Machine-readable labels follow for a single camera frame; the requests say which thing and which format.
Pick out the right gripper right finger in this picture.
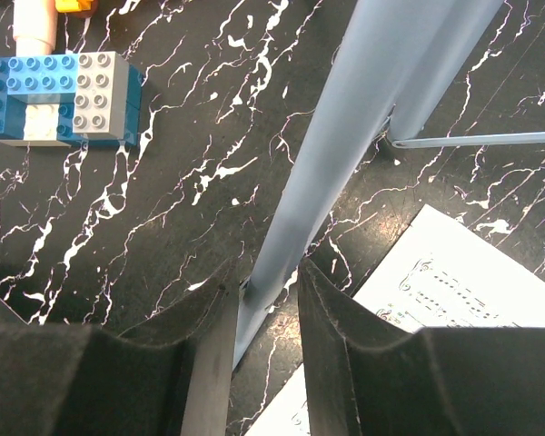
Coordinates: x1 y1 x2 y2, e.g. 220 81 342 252
298 261 545 435

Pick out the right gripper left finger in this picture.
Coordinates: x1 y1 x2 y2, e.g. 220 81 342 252
0 260 239 435

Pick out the blue music stand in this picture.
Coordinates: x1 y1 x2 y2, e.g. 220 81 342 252
233 1 545 361

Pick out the pink toy microphone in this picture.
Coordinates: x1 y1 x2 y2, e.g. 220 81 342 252
13 0 58 56

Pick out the blue grey brick toy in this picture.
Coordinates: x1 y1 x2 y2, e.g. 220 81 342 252
0 51 143 147

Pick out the sheet music page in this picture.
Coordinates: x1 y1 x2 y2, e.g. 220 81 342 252
250 206 545 435

